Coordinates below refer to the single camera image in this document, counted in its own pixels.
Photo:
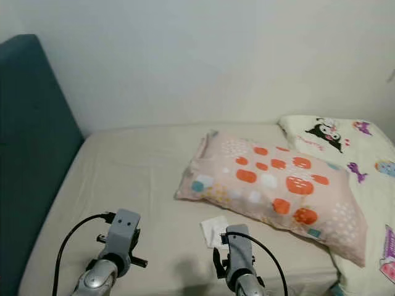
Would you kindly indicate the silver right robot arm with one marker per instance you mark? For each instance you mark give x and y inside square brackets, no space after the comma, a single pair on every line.
[250,287]

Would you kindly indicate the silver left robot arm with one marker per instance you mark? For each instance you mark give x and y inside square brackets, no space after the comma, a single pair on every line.
[95,280]

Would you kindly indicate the bed with cream sheet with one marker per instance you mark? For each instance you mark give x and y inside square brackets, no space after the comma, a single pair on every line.
[129,172]

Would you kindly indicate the pink patterned pillow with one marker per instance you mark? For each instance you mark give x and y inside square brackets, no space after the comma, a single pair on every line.
[278,185]

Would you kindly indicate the teal upholstered headboard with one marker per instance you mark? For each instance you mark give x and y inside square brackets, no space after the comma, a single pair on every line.
[31,154]

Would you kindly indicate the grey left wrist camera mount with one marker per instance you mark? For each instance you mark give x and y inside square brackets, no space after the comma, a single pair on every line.
[126,234]

